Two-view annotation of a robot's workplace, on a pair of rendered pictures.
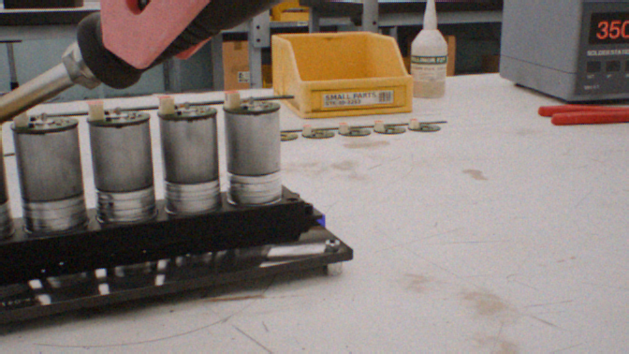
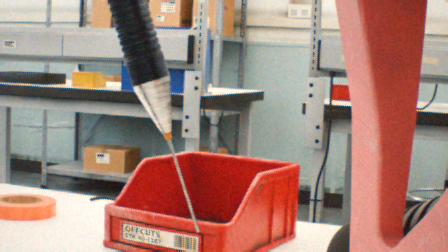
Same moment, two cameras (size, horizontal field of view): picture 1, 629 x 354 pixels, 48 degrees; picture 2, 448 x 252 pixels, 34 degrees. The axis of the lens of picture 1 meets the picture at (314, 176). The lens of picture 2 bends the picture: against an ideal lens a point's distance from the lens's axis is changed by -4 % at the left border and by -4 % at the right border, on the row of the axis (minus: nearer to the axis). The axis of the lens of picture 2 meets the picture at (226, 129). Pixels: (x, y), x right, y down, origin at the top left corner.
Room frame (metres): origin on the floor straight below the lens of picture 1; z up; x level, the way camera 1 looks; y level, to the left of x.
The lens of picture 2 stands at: (0.09, -0.01, 0.89)
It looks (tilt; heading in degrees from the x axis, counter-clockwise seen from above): 5 degrees down; 41
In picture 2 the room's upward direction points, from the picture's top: 3 degrees clockwise
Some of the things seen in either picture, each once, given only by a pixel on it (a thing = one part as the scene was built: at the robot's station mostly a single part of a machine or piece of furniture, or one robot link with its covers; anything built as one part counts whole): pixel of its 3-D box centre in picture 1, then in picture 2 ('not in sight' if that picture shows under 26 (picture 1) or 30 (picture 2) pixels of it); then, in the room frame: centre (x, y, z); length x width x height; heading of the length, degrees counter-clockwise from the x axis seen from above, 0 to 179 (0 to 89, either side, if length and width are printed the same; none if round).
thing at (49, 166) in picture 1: (51, 184); not in sight; (0.27, 0.10, 0.79); 0.02 x 0.02 x 0.05
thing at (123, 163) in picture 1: (124, 175); not in sight; (0.28, 0.08, 0.79); 0.02 x 0.02 x 0.05
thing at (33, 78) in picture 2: not in sight; (32, 77); (1.91, 2.63, 0.77); 0.24 x 0.16 x 0.04; 106
